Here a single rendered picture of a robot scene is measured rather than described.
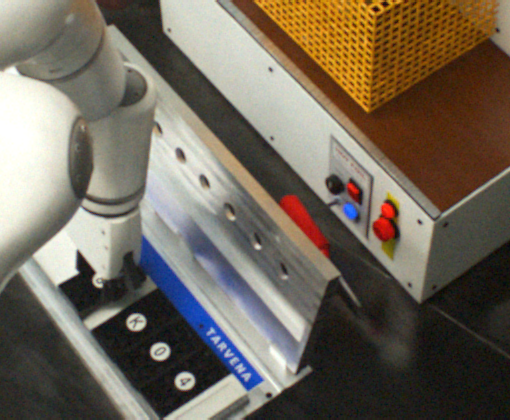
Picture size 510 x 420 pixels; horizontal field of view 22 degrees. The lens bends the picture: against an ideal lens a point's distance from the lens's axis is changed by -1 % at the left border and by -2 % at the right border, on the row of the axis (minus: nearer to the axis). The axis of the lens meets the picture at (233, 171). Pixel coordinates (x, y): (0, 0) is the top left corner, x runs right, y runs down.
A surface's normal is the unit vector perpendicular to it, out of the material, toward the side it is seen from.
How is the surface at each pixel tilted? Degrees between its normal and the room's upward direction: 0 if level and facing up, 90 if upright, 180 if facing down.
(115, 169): 85
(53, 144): 43
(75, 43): 99
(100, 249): 77
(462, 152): 0
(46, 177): 52
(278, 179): 0
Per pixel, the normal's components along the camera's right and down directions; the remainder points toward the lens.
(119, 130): 0.14, 0.75
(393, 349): -0.04, -0.57
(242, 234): -0.79, 0.34
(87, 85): 0.58, 0.76
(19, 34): 0.52, 0.67
